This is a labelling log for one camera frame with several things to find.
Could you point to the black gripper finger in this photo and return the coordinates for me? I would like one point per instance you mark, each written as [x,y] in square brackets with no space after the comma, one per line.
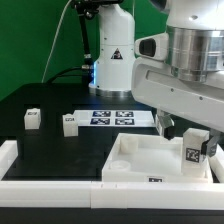
[209,146]

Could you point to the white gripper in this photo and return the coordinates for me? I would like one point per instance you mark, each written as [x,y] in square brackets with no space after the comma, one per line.
[202,103]

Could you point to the white square tabletop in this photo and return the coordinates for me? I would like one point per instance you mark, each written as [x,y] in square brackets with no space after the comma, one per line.
[150,158]

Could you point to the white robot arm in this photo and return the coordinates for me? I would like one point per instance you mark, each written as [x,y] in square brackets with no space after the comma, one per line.
[179,71]

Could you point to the white U-shaped obstacle fence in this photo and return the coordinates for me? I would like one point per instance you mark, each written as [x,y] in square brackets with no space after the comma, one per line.
[75,194]

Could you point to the white marker base plate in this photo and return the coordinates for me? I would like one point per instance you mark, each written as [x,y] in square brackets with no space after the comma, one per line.
[114,118]

